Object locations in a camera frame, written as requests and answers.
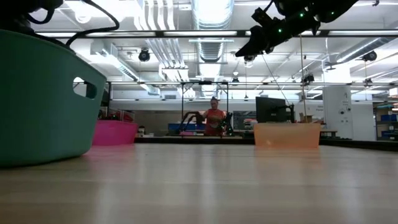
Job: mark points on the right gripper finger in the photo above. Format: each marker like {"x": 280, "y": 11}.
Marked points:
{"x": 258, "y": 43}

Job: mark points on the teal plastic bin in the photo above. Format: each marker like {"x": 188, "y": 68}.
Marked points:
{"x": 37, "y": 109}

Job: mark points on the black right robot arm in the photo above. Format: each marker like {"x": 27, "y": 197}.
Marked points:
{"x": 326, "y": 9}

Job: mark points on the black computer monitor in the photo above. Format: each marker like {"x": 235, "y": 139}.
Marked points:
{"x": 270, "y": 109}

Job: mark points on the black overhead beam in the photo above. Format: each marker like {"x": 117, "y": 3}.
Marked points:
{"x": 186, "y": 33}

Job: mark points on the cardboard box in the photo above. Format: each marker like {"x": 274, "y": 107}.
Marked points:
{"x": 306, "y": 118}

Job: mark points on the person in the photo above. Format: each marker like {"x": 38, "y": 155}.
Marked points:
{"x": 214, "y": 123}

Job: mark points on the orange plastic bin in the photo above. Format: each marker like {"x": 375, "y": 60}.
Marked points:
{"x": 286, "y": 135}

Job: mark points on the storage shelf with blue bins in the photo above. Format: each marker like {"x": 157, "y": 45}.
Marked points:
{"x": 387, "y": 118}

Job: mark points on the red plastic bin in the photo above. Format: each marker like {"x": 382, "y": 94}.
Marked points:
{"x": 115, "y": 133}

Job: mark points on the black ceiling camera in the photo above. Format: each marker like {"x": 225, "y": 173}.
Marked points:
{"x": 308, "y": 79}
{"x": 144, "y": 56}
{"x": 370, "y": 56}
{"x": 249, "y": 58}

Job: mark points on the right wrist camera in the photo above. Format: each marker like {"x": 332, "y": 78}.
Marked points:
{"x": 262, "y": 17}

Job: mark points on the silver ceiling air duct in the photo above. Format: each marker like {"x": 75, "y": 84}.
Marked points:
{"x": 211, "y": 49}

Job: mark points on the thin black gantry frame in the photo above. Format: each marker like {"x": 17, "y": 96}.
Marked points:
{"x": 205, "y": 82}

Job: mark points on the black aluminium table frame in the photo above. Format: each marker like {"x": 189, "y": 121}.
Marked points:
{"x": 357, "y": 143}

